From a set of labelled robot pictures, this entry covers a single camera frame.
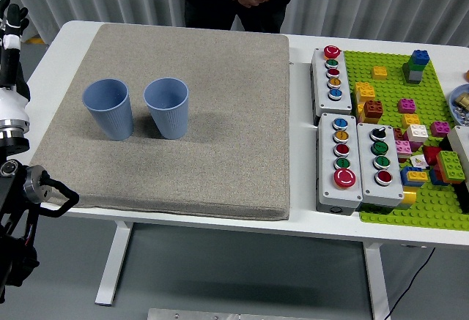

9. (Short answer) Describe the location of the brown toy brick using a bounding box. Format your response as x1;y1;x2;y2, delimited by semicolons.
363;99;384;119

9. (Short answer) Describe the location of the grey five-button control box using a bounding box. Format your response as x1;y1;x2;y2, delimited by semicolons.
310;45;353;118
315;113;363;215

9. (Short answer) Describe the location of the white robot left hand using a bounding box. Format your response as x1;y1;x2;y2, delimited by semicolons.
0;0;31;123

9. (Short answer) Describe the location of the red toy brick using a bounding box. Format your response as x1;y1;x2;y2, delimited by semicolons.
421;146;443;167

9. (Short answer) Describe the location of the green studded baseplate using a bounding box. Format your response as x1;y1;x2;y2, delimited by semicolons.
343;49;469;232

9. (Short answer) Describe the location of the dark green toy brick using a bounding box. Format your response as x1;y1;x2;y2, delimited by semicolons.
402;59;426;76

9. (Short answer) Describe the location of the magenta toy brick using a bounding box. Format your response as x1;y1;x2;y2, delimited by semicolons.
429;121;451;138
397;98;417;114

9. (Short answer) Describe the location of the white box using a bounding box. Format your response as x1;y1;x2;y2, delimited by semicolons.
447;125;469;174

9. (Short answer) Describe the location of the grey selector switch control box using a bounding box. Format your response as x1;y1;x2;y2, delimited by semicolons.
356;122;405;209

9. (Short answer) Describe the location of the white table leg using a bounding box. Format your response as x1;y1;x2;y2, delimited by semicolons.
94;220;135;307
361;241;392;320

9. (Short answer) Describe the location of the blue bowl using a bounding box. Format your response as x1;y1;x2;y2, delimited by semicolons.
448;83;469;127

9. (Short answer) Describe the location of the white table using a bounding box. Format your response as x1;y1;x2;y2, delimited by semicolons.
0;19;469;320

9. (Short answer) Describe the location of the blue ribbed cup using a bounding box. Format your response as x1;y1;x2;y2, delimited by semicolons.
143;78;190;140
81;78;134;141

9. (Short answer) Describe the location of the black power cable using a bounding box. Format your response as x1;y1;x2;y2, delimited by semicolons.
388;247;437;316

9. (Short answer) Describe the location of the blue toy brick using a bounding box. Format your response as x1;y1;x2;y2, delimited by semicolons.
399;166;429;188
410;49;430;67

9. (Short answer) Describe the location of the grey-brown mat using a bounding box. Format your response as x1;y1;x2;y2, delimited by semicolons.
29;23;291;222

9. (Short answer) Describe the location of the pink toy brick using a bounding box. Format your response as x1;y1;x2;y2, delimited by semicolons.
394;139;413;159

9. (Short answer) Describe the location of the lime green toy brick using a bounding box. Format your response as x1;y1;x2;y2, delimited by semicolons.
435;150;466;182

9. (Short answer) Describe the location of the grey toy brick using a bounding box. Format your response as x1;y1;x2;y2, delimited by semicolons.
404;69;423;85

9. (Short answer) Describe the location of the white toy brick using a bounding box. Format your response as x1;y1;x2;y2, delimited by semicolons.
406;124;429;143

